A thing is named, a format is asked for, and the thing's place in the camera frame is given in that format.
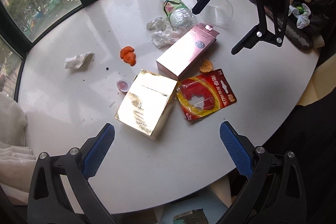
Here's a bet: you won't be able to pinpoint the clear plastic cup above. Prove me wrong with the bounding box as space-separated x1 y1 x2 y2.
201 0 234 27

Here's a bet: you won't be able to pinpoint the green label plastic bottle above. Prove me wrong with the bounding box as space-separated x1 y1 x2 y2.
160 0 198 30

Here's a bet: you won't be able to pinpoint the white tissue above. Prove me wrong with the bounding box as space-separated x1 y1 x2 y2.
146 16 187 49

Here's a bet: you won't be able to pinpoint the pink cardboard box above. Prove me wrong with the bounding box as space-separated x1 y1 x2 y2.
156 23 219 80

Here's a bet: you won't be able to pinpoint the gold cardboard box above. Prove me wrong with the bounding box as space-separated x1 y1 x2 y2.
114 69 178 140

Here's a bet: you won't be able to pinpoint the small pink jelly cup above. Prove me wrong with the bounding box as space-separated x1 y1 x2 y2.
116 80 130 93

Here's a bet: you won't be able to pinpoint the trash bin with liner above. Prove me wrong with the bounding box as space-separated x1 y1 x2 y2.
158 190 228 223

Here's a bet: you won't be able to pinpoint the orange chip crumb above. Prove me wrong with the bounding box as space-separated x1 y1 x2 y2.
199 59 214 73

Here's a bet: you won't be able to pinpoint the dark tray with clothes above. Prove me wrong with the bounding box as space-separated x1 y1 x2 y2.
285 0 335 52

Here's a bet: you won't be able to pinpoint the red battery blister pack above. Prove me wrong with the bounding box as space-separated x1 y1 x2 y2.
177 69 237 123

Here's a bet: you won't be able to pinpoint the white sheer curtain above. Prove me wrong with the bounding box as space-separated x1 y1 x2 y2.
1 93 36 193

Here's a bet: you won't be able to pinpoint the orange peel pieces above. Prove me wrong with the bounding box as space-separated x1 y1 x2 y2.
120 46 136 66

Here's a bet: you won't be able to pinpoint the small white tissue wad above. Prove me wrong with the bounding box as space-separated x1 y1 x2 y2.
64 52 94 69

